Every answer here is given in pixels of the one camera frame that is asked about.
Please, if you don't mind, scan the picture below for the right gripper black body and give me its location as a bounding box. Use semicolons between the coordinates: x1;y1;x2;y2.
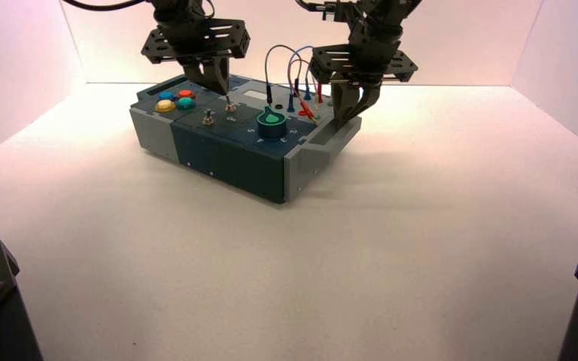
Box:
309;44;418;88

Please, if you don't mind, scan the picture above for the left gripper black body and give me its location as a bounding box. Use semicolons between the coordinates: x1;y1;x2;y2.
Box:
141;19;251;65

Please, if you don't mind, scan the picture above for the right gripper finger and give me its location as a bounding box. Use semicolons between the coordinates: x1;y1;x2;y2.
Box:
330;82;359;129
351;84;383;123

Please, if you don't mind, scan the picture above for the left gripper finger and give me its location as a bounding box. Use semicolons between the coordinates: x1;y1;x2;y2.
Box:
206;56;232;97
184;59;228;96

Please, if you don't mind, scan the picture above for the blue and grey control box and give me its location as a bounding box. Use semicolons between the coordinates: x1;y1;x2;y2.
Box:
129;73;364;205

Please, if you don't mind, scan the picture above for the green rotary knob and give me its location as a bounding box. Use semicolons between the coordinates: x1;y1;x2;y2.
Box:
256;105;287;139

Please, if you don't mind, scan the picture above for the white banana plug cable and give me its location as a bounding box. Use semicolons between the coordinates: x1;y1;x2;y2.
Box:
309;99;326;126

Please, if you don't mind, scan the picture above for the red banana plug cable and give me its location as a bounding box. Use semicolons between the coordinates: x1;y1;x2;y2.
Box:
290;58;325;122

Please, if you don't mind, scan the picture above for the black banana plug cable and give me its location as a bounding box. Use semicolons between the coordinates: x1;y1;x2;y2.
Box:
264;44;297;105

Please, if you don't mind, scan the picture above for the blue banana plug cable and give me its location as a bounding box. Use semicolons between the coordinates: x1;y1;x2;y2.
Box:
286;45;316;114

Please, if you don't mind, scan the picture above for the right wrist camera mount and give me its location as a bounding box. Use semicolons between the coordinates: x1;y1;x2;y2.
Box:
321;0;365;25

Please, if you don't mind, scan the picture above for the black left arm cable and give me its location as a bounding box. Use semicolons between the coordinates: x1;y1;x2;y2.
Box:
62;0;146;11

